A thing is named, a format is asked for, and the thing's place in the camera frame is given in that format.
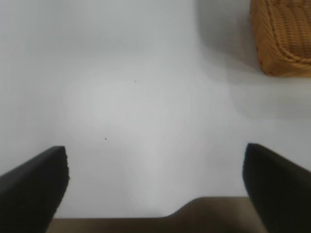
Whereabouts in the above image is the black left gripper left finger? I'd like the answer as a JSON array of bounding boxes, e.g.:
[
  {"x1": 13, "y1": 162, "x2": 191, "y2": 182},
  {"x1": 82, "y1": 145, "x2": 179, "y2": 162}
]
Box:
[{"x1": 0, "y1": 145, "x2": 71, "y2": 233}]

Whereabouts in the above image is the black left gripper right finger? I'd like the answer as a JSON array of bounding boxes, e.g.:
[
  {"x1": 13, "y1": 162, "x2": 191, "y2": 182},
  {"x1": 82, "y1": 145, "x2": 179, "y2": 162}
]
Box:
[{"x1": 242, "y1": 142, "x2": 311, "y2": 233}]

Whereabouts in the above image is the woven wicker basket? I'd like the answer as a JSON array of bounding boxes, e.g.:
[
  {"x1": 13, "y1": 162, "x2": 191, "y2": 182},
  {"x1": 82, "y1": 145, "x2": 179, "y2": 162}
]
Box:
[{"x1": 249, "y1": 0, "x2": 311, "y2": 78}]

